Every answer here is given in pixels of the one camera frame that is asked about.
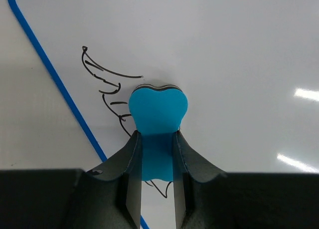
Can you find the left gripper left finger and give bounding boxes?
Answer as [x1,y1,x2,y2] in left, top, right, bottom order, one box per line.
[0,132,142,229]

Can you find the blue-framed whiteboard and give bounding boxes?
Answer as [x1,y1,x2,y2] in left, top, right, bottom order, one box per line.
[0,0,319,229]

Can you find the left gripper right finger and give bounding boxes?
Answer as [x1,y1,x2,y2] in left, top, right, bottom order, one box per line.
[172,132,319,229]

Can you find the blue heart-shaped eraser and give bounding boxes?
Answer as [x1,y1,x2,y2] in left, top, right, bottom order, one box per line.
[129,84,188,182]

